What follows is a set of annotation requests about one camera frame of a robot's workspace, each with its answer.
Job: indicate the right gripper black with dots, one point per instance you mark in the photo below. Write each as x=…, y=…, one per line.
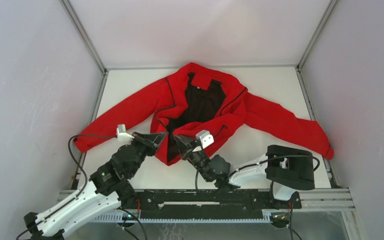
x=188, y=147

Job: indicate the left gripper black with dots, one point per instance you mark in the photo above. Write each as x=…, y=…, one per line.
x=154, y=139

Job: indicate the red jacket black lining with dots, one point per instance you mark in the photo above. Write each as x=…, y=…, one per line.
x=197, y=98

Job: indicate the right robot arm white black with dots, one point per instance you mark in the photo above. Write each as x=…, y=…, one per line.
x=288, y=169

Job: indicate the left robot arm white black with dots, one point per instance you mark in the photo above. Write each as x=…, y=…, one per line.
x=106, y=189

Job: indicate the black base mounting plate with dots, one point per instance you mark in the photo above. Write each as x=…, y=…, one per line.
x=240, y=204

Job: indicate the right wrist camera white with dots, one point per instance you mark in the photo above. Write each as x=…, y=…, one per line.
x=203, y=139

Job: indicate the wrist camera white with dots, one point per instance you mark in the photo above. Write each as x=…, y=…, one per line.
x=203, y=139
x=123, y=137

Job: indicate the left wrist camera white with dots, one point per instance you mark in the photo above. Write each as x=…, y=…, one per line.
x=123, y=137

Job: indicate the white slotted cable duct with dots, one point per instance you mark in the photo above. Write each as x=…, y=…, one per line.
x=117, y=217

